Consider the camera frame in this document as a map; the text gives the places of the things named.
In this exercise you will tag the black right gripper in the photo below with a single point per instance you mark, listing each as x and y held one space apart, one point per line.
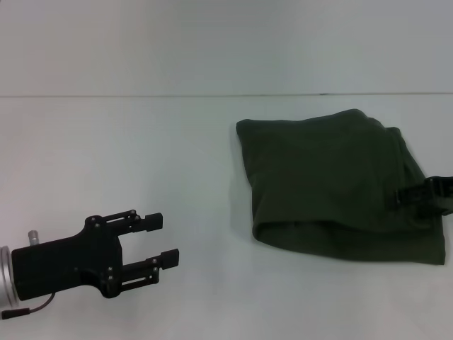
442 193

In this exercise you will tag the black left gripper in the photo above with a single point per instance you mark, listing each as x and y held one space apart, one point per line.
67 263

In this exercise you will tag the dark green t-shirt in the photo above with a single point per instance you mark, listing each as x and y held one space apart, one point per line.
336 184

